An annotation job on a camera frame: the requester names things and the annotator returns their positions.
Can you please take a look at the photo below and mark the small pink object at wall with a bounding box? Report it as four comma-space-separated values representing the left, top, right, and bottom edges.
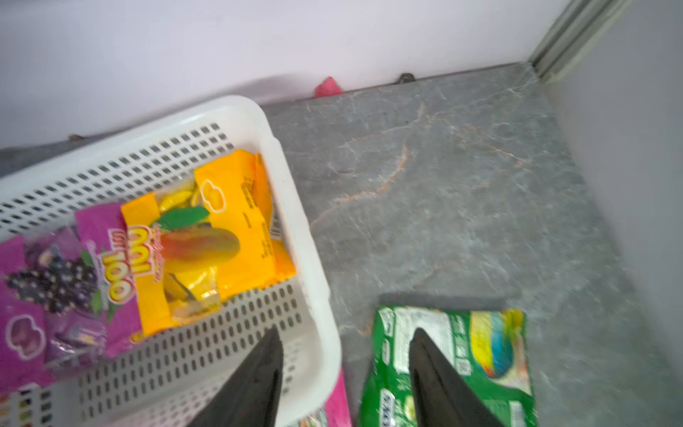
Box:
314, 77, 344, 98

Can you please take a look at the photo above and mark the white plastic basket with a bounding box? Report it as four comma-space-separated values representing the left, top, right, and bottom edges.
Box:
1, 96, 342, 426

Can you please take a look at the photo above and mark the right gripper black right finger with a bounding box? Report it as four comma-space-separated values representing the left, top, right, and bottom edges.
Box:
408, 328, 503, 427

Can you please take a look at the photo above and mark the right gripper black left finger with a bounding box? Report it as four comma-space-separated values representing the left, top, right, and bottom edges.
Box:
190, 327, 284, 427

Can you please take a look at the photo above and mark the pink fruit candy bag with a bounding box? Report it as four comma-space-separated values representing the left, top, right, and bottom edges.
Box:
295, 370, 352, 427

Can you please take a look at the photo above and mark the purple grape candy bag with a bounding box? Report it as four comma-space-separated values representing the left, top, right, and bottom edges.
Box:
1, 203, 144, 393

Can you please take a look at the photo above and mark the yellow orange candy bag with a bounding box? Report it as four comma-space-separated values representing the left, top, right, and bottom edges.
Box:
121, 151, 296, 336

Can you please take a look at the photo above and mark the green candy packet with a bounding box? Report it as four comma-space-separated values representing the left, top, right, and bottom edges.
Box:
358, 305, 538, 426

